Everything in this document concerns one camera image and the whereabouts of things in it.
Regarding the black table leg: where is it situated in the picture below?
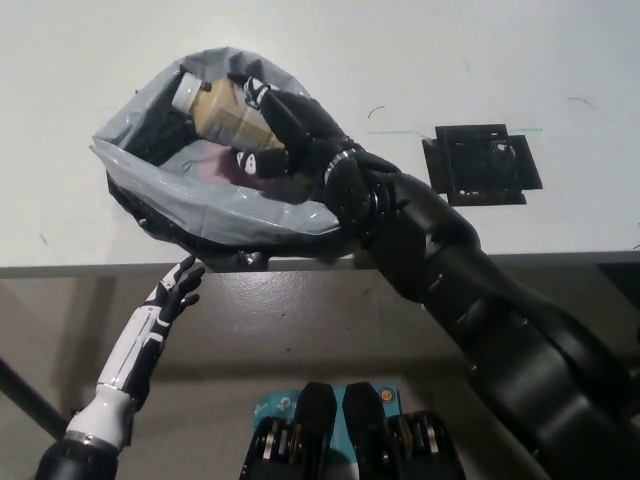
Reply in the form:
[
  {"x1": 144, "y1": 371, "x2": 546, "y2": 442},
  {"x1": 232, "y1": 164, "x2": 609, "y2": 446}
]
[{"x1": 0, "y1": 354, "x2": 70, "y2": 442}]

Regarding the black tape square marker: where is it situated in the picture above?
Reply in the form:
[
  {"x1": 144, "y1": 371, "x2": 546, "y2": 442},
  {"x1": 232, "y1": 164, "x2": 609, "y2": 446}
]
[{"x1": 420, "y1": 121, "x2": 545, "y2": 208}]

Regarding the beige protein shake bottle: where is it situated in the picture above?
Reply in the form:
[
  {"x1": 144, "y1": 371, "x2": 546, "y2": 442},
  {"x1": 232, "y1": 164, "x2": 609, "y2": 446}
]
[{"x1": 171, "y1": 72, "x2": 287, "y2": 152}]

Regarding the robot left black body block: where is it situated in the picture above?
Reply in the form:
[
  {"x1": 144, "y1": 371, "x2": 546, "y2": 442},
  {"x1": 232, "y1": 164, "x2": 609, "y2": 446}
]
[{"x1": 241, "y1": 381, "x2": 335, "y2": 480}]

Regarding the red flat item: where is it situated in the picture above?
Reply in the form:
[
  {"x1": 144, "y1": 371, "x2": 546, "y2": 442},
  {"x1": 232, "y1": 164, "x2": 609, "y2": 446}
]
[{"x1": 207, "y1": 143, "x2": 244, "y2": 184}]

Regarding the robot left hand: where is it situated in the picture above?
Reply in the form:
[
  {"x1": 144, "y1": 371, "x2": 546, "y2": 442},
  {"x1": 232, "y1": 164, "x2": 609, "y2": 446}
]
[{"x1": 95, "y1": 256, "x2": 207, "y2": 407}]

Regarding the grey plastic mailer bag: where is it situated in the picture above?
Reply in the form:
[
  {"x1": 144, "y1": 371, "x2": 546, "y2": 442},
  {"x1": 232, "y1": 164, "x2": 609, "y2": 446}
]
[{"x1": 88, "y1": 45, "x2": 352, "y2": 247}]

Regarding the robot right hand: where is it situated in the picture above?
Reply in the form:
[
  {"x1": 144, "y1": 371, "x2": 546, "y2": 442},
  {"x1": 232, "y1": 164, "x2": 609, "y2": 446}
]
[{"x1": 227, "y1": 73, "x2": 362, "y2": 180}]

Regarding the teal printed box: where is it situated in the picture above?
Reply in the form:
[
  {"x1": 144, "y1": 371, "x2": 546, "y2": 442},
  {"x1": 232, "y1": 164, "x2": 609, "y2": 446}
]
[{"x1": 251, "y1": 384, "x2": 404, "y2": 480}]

